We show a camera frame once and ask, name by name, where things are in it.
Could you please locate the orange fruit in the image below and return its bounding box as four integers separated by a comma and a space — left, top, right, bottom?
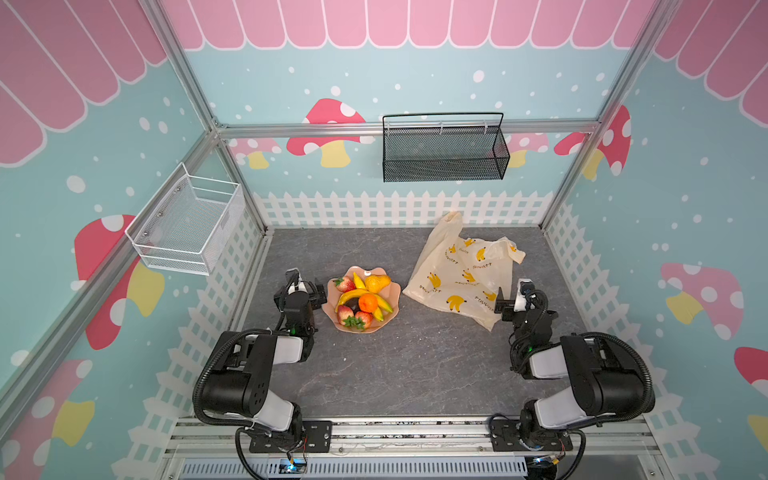
358, 293, 379, 313

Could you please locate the yellow pear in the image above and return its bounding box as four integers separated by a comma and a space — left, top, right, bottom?
364, 275, 391, 294

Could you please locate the banana print plastic bag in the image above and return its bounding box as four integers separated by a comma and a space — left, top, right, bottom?
402, 211, 526, 331

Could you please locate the long yellow banana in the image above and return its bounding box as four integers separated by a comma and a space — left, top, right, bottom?
336, 289, 370, 308

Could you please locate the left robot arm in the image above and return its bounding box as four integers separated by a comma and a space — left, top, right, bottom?
192, 268, 327, 453

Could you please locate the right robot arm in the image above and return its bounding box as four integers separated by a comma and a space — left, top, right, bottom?
489, 279, 656, 451

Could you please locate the red apple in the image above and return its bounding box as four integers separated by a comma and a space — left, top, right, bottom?
336, 305, 355, 327

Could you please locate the red strawberry top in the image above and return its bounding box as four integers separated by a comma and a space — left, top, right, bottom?
333, 276, 356, 293

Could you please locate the red strawberry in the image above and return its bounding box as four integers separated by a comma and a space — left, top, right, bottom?
349, 311, 374, 331
333, 276, 356, 293

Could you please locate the dark plum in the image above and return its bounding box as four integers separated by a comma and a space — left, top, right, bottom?
346, 299, 360, 313

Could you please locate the small yellow banana top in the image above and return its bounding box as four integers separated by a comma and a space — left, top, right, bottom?
353, 272, 367, 290

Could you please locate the red strawberry bottom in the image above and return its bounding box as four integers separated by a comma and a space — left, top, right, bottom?
349, 311, 374, 331

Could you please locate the small yellow green banana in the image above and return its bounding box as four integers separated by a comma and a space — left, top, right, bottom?
374, 294, 394, 322

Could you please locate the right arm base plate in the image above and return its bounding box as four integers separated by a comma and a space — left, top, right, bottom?
487, 416, 573, 454

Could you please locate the white wire wall basket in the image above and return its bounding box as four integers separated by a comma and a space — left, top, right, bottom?
125, 164, 245, 276

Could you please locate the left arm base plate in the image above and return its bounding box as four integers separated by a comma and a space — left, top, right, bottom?
248, 420, 333, 455

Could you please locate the aluminium front rail frame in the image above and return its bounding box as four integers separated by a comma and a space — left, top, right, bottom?
155, 416, 673, 479

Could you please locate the black mesh wall basket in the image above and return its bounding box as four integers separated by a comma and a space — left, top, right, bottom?
381, 112, 511, 183

